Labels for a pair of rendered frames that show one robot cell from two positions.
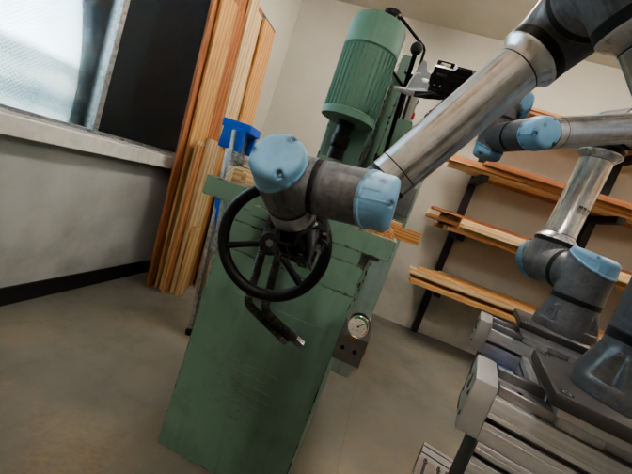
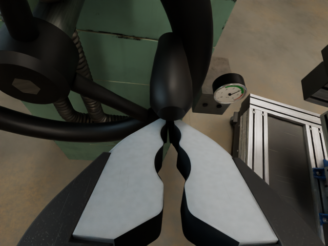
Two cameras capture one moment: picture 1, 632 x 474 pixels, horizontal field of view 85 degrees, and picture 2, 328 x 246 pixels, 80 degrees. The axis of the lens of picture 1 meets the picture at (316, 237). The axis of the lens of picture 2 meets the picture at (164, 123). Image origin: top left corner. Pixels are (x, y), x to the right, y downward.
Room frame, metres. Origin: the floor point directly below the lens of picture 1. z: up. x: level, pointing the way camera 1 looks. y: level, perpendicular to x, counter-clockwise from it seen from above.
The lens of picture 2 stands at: (0.68, 0.03, 0.94)
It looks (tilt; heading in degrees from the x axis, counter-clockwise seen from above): 60 degrees down; 334
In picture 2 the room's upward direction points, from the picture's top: 17 degrees clockwise
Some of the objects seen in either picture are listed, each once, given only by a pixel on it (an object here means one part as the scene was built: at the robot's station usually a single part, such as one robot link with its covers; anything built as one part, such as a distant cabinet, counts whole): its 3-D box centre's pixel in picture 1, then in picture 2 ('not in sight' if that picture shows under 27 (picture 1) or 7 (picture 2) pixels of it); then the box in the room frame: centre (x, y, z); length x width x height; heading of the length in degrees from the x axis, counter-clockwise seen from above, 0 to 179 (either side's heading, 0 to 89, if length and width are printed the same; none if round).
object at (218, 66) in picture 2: (352, 342); (211, 86); (0.97, -0.20, 0.58); 0.12 x 0.08 x 0.08; 169
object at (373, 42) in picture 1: (362, 74); not in sight; (1.16, 0.03, 1.35); 0.18 x 0.18 x 0.31
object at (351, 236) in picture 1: (298, 215); not in sight; (1.06, 0.07, 0.87); 0.61 x 0.30 x 0.06; 79
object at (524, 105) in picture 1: (507, 103); not in sight; (0.99, -0.37, 1.35); 0.11 x 0.08 x 0.09; 79
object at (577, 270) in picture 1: (585, 274); not in sight; (0.95, -0.72, 0.98); 0.13 x 0.12 x 0.14; 14
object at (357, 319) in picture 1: (357, 327); (226, 90); (0.90, -0.19, 0.65); 0.06 x 0.04 x 0.08; 79
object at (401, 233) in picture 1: (339, 212); not in sight; (1.14, -0.05, 0.92); 0.54 x 0.02 x 0.04; 79
